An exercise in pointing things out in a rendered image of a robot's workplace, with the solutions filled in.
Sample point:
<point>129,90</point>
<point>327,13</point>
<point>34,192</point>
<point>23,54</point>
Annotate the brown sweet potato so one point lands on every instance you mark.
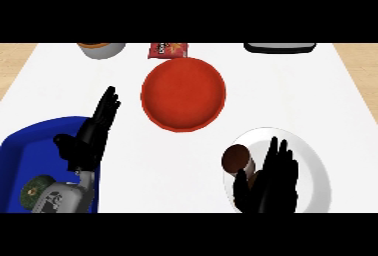
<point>237,158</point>

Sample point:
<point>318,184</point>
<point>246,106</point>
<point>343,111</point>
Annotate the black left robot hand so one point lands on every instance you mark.
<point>90,133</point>

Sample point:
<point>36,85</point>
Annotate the red snack bag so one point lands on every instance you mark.
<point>169,50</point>

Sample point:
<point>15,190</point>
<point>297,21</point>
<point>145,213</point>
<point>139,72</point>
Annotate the grey cup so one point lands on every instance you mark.
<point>101,50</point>

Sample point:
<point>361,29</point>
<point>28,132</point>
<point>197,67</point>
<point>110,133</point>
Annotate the red bowl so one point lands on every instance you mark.
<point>184,94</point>

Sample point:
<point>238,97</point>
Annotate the white plate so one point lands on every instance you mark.
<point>315,173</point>

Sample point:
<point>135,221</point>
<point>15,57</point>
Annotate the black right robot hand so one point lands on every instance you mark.
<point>274,186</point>

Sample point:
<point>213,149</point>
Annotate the blue tray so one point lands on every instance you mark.
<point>30,153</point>

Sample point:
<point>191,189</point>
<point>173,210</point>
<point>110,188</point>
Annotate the dark green round vegetable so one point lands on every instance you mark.
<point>36,189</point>

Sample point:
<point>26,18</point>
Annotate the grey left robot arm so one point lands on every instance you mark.
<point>67,196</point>

